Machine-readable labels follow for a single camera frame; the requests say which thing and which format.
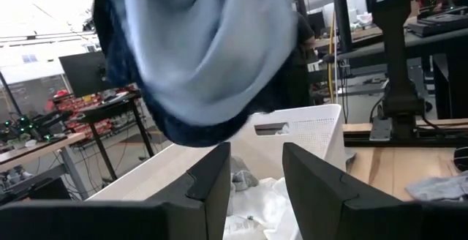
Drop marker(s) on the navy dotted garment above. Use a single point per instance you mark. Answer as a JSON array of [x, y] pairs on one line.
[[201, 49]]

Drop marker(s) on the wooden workbench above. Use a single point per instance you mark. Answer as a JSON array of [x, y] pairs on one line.
[[33, 152]]

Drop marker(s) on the black desk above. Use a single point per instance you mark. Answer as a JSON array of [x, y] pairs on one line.
[[449, 68]]

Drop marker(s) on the red parts bins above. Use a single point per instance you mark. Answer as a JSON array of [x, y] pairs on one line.
[[80, 104]]

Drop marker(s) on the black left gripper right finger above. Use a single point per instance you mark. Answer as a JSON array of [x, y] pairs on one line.
[[321, 203]]

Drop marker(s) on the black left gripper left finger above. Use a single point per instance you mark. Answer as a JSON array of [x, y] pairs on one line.
[[183, 210]]

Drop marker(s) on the white garment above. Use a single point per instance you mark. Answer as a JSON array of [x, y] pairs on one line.
[[263, 203]]

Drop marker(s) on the black robot with green lights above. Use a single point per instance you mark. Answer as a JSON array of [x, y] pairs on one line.
[[33, 124]]

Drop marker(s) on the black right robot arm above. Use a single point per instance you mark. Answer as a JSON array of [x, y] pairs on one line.
[[396, 49]]

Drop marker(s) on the black vertical pole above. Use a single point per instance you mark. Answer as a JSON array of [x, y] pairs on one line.
[[342, 31]]

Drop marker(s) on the grey garment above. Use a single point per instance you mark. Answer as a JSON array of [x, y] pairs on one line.
[[438, 188]]

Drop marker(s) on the black metal table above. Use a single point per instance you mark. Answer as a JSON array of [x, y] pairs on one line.
[[109, 108]]

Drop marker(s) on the white perforated plastic basket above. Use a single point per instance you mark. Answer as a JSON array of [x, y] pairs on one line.
[[311, 134]]

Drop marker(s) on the black monitor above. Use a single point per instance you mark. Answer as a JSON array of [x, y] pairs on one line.
[[84, 73]]

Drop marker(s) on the small grey cloth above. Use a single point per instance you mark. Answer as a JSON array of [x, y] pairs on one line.
[[244, 179]]

